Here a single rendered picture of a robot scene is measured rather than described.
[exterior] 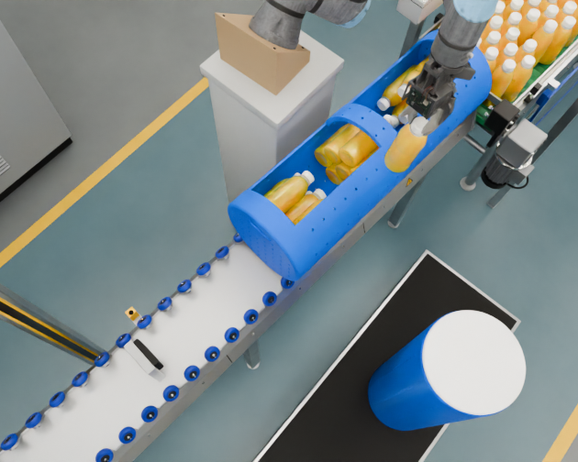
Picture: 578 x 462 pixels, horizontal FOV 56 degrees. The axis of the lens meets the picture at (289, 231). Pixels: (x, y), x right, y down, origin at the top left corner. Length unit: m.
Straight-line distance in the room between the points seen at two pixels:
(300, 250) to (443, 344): 0.47
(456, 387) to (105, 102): 2.39
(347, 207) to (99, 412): 0.88
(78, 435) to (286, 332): 1.20
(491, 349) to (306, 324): 1.16
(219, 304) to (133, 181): 1.41
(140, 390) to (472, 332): 0.93
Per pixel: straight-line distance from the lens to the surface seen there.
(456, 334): 1.57
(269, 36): 1.59
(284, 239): 1.38
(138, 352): 1.47
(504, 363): 1.60
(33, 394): 2.72
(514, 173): 2.28
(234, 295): 1.63
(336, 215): 1.45
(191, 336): 1.62
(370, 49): 3.37
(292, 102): 1.66
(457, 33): 1.06
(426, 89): 1.13
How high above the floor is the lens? 2.49
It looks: 67 degrees down
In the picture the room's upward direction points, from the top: 5 degrees clockwise
